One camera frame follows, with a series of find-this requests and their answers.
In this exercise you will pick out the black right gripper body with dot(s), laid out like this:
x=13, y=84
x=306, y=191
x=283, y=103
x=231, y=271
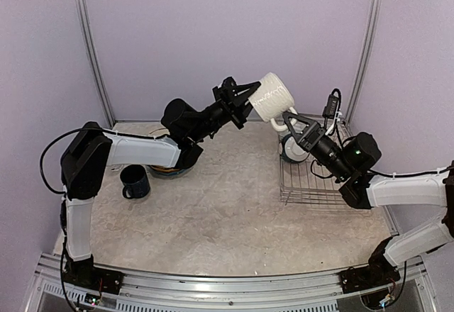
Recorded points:
x=319, y=152

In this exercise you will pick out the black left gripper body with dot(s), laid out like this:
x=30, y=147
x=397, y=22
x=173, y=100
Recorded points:
x=221, y=95

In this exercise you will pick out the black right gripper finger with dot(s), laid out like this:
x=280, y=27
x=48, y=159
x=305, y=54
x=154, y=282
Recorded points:
x=310, y=124
x=296, y=129

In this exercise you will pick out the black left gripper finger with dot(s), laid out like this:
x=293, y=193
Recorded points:
x=246, y=89
x=243, y=111

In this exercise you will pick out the white mug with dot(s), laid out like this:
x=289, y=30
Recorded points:
x=271, y=100

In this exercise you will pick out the blue polka dot plate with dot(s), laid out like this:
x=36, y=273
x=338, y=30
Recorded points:
x=178, y=173

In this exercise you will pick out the dark blue mug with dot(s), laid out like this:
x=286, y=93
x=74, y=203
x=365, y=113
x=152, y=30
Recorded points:
x=135, y=182

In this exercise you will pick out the cream bird pattern plate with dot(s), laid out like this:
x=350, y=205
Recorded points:
x=158, y=132

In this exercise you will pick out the yellow polka dot plate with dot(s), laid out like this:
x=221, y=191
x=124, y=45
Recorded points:
x=162, y=169

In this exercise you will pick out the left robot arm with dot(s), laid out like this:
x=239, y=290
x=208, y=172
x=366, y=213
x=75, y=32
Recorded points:
x=94, y=148

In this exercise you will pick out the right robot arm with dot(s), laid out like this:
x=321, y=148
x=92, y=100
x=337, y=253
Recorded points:
x=433, y=188

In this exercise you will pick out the teal white bowl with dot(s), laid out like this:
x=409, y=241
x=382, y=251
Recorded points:
x=290, y=152

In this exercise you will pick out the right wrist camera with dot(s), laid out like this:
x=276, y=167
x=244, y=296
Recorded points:
x=332, y=111

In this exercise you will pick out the wire dish rack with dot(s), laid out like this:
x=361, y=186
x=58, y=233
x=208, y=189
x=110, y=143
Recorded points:
x=324, y=181

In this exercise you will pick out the back aluminium rail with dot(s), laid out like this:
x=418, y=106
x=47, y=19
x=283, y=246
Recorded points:
x=138, y=121

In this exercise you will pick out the aluminium rail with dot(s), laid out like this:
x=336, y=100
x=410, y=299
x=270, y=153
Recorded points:
x=138, y=121
x=153, y=291

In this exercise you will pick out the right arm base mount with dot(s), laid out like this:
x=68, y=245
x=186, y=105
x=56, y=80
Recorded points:
x=377, y=272

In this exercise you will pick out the right aluminium post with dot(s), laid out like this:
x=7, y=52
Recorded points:
x=365, y=54

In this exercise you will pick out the aluminium post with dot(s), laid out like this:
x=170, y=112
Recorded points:
x=87, y=36
x=365, y=54

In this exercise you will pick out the left aluminium post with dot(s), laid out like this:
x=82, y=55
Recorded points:
x=87, y=36

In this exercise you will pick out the front aluminium rail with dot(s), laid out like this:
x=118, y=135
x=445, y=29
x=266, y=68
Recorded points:
x=153, y=291

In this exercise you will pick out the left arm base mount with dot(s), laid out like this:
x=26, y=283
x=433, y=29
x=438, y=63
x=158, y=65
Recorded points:
x=86, y=275

